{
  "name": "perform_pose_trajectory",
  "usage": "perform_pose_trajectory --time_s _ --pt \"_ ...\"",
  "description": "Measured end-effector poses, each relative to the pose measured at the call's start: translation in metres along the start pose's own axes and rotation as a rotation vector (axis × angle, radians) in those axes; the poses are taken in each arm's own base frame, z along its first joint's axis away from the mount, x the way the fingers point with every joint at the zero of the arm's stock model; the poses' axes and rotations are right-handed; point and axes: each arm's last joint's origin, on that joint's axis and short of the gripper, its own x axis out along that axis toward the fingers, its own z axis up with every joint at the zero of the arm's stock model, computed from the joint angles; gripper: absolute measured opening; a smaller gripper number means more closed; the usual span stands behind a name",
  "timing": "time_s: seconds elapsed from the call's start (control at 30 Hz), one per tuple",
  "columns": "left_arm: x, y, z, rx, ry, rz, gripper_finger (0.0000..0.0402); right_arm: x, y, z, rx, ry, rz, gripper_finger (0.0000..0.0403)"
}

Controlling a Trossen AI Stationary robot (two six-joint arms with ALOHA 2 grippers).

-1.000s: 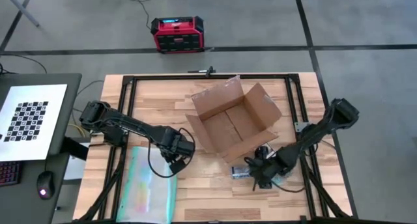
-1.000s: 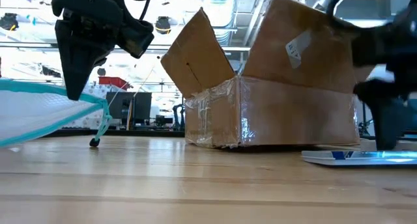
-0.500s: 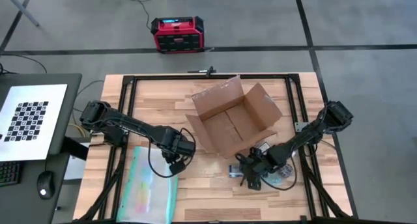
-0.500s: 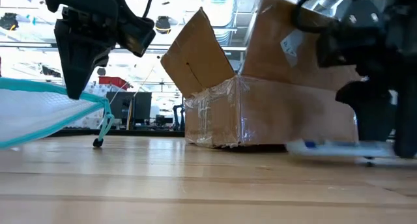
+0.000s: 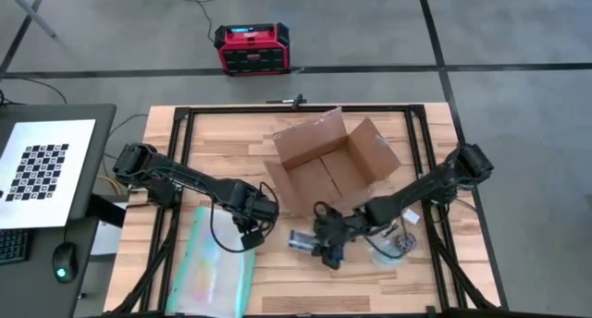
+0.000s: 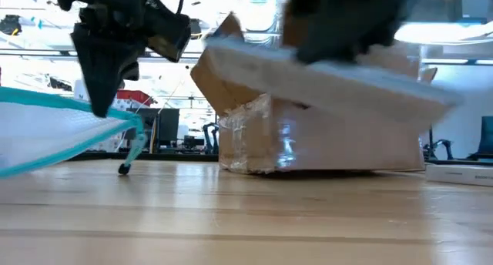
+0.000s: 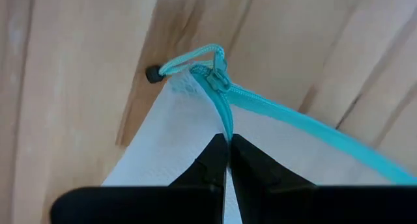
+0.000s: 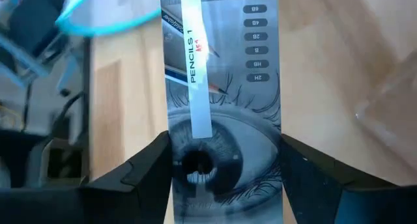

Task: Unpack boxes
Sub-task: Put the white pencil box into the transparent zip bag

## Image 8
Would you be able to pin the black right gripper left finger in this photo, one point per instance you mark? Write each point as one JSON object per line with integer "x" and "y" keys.
{"x": 97, "y": 204}

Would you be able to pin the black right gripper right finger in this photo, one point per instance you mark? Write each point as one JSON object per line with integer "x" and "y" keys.
{"x": 352, "y": 204}

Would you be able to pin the teal mesh zipper pouch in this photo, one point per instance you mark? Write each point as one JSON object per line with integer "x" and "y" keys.
{"x": 107, "y": 30}

